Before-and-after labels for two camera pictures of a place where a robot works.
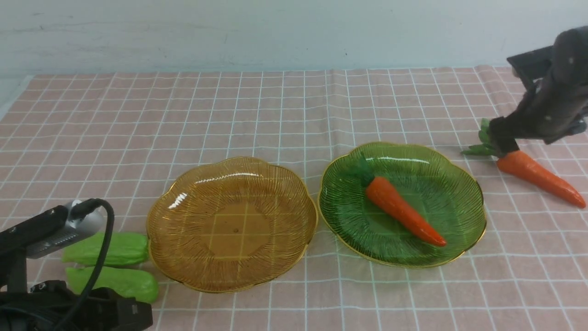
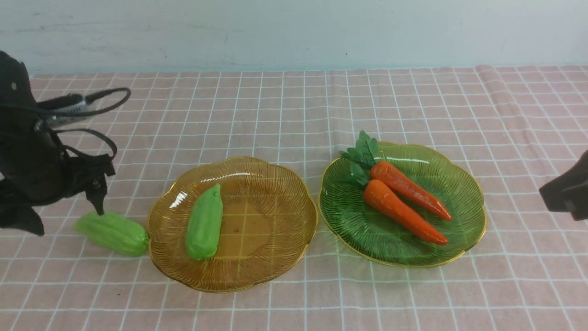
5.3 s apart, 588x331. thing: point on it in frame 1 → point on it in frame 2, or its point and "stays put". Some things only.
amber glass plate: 233,225 stays put
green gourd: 120,248 → 204,226
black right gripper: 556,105 → 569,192
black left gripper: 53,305 → 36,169
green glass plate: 443,189 stays put
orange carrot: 519,166 → 364,152
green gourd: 127,282 → 115,232
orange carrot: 394,208 stays put
